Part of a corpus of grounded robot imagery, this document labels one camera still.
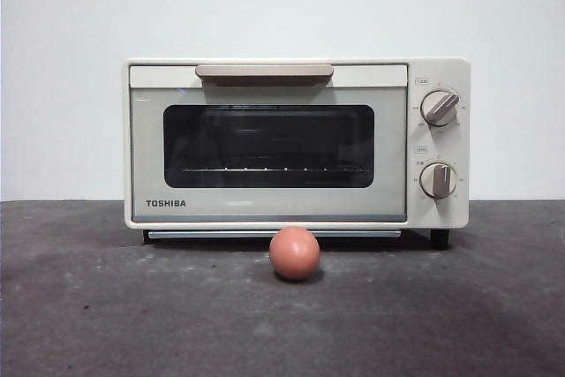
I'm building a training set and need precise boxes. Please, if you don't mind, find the metal wire oven rack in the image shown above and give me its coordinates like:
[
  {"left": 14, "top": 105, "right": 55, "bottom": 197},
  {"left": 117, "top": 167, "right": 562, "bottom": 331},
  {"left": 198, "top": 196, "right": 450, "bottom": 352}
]
[{"left": 183, "top": 166, "right": 366, "bottom": 174}]

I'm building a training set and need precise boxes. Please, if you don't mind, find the cream temperature knob tan grip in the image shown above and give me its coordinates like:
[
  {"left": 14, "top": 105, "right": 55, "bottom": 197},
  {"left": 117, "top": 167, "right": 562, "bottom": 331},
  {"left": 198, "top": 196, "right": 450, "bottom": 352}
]
[{"left": 419, "top": 90, "right": 460, "bottom": 127}]

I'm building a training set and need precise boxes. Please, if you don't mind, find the brown egg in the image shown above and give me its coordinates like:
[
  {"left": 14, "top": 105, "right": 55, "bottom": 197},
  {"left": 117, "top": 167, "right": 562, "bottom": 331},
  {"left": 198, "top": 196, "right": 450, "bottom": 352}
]
[{"left": 269, "top": 226, "right": 321, "bottom": 282}]

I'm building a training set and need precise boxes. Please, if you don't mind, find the silver crumb tray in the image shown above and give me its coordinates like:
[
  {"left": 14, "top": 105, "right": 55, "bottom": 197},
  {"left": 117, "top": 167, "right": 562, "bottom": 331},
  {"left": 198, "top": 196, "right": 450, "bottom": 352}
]
[{"left": 147, "top": 230, "right": 402, "bottom": 239}]

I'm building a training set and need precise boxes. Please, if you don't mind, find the cream timer knob tan grip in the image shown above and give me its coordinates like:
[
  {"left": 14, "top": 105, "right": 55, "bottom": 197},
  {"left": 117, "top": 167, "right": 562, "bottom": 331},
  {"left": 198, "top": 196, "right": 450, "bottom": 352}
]
[{"left": 418, "top": 162, "right": 458, "bottom": 200}]

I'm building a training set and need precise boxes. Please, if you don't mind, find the cream Toshiba toaster oven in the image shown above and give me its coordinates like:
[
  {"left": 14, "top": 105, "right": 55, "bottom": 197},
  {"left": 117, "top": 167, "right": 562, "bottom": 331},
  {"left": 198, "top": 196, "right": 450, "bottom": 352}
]
[{"left": 122, "top": 57, "right": 471, "bottom": 249}]

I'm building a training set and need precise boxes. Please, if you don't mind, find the glass oven door tan handle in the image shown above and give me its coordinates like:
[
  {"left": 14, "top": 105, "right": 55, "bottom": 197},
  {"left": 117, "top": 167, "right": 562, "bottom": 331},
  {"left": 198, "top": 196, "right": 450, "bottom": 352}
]
[{"left": 128, "top": 64, "right": 408, "bottom": 222}]

